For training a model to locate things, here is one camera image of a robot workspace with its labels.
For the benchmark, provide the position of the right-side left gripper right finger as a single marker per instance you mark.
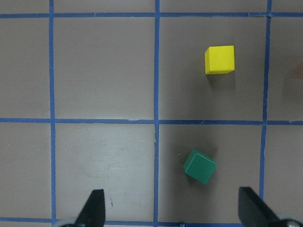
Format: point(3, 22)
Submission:
point(253, 212)

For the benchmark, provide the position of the right-side left gripper black left finger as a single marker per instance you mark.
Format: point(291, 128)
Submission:
point(93, 212)

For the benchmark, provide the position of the yellow wooden block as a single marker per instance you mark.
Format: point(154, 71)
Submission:
point(219, 60)

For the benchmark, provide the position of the green wooden block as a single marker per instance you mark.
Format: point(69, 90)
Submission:
point(199, 166)

